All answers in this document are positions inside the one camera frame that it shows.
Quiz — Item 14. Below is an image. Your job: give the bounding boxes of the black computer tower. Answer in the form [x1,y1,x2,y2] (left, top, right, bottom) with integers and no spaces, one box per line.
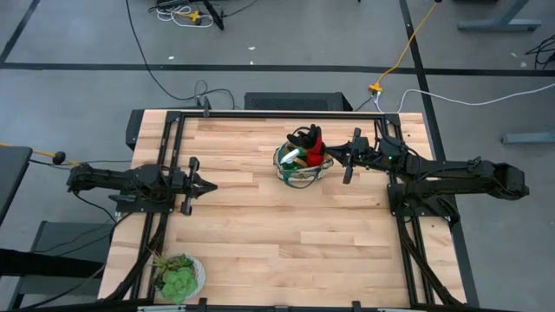
[244,91,354,112]

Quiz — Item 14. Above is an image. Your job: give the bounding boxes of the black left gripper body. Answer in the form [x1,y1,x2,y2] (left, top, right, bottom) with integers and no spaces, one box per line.
[169,156,201,217]

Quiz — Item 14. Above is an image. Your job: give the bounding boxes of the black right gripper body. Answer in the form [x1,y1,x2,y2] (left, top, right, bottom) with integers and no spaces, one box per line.
[343,127,385,185]

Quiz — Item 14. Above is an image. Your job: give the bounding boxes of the black floor cable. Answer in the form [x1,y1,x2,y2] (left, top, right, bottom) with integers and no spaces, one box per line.
[124,0,238,110]

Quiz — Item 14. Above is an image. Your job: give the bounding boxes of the black stand leg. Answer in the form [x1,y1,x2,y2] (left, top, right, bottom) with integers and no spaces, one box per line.
[201,0,226,31]

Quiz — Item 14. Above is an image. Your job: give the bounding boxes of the black box beside table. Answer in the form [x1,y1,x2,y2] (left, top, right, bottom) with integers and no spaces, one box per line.
[125,108,147,152]

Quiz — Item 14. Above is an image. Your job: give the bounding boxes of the black side table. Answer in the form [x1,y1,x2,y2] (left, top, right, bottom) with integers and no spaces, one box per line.
[0,146,35,226]

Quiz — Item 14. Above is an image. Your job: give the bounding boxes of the grey desk foot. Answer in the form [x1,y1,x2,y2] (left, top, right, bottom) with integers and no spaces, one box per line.
[457,0,543,32]
[500,132,555,145]

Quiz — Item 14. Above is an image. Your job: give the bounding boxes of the black cable bundle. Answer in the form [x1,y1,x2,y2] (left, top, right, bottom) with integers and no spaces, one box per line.
[524,34,555,70]

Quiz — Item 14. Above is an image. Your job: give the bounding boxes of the succulent in white pot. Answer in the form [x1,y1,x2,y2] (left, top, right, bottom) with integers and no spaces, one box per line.
[149,251,207,305]

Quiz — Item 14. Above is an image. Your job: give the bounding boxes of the white floor cable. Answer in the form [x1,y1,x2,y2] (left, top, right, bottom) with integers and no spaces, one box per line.
[373,81,555,114]

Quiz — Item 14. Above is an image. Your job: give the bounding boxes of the dark grey cart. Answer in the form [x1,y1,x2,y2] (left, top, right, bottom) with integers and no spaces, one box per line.
[6,219,114,311]

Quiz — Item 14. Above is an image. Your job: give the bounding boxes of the yellow cable with black ball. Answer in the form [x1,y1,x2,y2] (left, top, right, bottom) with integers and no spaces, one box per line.
[0,141,83,168]

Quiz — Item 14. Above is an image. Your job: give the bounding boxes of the beige green-trimmed gardening bag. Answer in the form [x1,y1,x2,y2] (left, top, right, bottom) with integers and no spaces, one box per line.
[272,129,336,190]

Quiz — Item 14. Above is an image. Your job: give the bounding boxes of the red and black gardening gloves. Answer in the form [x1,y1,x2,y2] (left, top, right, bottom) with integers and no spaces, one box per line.
[285,124,327,168]

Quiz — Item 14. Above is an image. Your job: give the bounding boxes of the yellow extension cable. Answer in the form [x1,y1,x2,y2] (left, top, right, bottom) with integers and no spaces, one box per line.
[368,2,440,93]

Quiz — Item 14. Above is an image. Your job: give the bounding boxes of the white cable bundle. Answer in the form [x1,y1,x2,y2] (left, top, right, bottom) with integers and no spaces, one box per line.
[154,4,216,29]

